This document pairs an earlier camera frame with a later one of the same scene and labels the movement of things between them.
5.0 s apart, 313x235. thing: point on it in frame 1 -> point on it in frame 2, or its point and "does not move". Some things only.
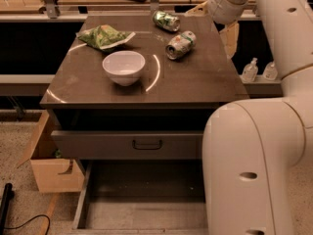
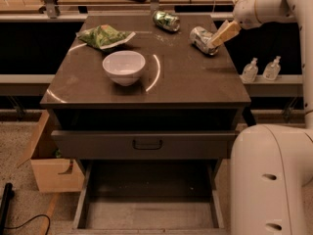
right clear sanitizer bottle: x=270 y=71 does not move
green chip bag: x=104 y=36 does not move
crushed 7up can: x=180 y=45 -> x=200 y=37
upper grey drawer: x=129 y=144 does not move
